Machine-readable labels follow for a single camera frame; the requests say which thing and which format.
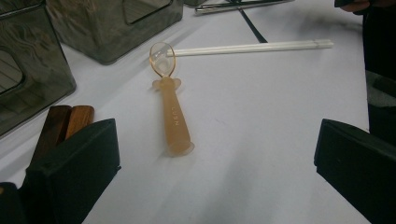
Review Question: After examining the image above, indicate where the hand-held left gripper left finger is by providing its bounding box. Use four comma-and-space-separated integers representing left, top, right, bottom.
18, 118, 121, 224

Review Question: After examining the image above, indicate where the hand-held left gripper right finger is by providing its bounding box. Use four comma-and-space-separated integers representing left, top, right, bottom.
313, 118, 396, 224

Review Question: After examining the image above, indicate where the black metal chopstick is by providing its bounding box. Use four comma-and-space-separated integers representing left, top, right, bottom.
204, 0, 279, 9
194, 0, 295, 15

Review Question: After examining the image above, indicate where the white chopstick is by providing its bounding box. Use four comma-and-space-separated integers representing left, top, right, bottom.
166, 38, 332, 54
167, 41, 334, 58

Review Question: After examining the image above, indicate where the small wooden utensil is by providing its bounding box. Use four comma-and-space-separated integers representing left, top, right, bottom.
148, 41, 195, 158

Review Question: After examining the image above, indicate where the white table cover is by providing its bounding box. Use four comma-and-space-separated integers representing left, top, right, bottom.
0, 0, 372, 224

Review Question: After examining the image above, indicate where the wooden-handled knife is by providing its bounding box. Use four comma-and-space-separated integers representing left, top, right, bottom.
64, 105, 95, 141

